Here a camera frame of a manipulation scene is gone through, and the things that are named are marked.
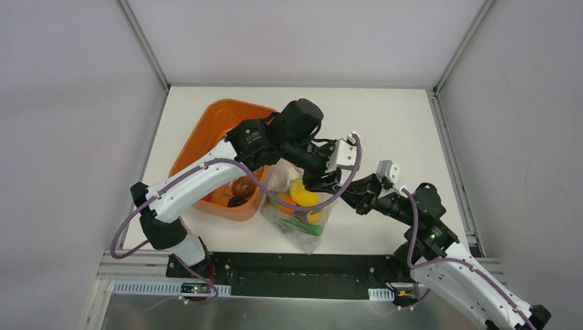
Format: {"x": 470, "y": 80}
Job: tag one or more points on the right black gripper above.
{"x": 366, "y": 194}

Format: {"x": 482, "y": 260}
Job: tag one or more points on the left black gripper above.
{"x": 319, "y": 177}

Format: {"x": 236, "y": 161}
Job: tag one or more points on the white mushroom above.
{"x": 281, "y": 178}

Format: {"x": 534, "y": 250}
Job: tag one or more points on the yellow lemon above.
{"x": 301, "y": 196}

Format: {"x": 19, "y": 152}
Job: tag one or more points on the clear zip top bag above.
{"x": 279, "y": 205}

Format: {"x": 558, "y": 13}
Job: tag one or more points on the orange fruit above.
{"x": 314, "y": 216}

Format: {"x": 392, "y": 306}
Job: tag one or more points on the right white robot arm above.
{"x": 433, "y": 256}

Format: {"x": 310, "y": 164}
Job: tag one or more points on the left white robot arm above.
{"x": 250, "y": 145}

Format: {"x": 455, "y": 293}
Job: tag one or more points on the brown chestnut ball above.
{"x": 243, "y": 187}

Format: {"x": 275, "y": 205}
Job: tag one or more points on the dark avocado fruit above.
{"x": 236, "y": 201}

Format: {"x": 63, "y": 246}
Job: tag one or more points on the orange plastic basket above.
{"x": 219, "y": 118}

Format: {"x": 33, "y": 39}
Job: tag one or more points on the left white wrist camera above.
{"x": 345, "y": 154}

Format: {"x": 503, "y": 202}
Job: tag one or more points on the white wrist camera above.
{"x": 345, "y": 154}
{"x": 388, "y": 171}

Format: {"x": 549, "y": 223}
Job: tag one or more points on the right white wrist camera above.
{"x": 388, "y": 171}

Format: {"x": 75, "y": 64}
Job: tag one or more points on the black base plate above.
{"x": 323, "y": 276}

